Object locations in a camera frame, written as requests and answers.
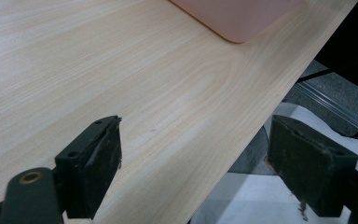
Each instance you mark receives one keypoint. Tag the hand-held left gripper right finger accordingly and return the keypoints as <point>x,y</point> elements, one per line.
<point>310,168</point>

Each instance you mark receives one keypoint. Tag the pink mat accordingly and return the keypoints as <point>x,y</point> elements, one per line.
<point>239,15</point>

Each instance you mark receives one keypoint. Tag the metal rail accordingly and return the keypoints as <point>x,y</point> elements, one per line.
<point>326,102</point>

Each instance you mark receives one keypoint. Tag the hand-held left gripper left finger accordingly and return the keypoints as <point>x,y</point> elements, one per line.
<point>87,168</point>

